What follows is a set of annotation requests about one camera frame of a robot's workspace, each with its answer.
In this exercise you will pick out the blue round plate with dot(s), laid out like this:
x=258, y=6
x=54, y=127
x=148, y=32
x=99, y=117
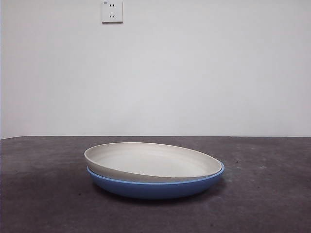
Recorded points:
x=155, y=190

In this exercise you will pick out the white wall socket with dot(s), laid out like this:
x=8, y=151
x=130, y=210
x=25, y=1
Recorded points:
x=112, y=11

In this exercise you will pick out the white round plate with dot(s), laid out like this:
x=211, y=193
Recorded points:
x=150, y=160

